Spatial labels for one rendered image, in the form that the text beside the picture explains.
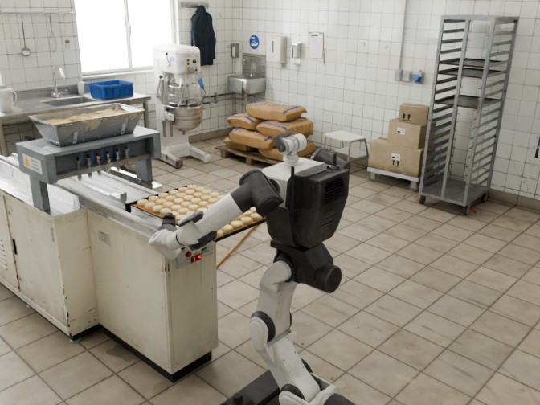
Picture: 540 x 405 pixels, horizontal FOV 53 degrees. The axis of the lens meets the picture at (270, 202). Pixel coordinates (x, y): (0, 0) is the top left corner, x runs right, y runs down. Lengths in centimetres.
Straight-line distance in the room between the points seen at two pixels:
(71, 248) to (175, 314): 74
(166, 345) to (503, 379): 184
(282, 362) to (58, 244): 140
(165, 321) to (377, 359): 125
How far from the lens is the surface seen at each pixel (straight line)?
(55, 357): 342
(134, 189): 325
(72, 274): 324
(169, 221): 234
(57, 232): 310
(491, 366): 344
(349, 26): 674
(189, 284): 280
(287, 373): 249
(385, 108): 653
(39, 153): 301
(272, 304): 236
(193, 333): 297
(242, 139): 662
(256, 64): 775
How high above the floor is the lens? 195
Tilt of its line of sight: 21 degrees down
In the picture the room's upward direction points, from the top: 1 degrees clockwise
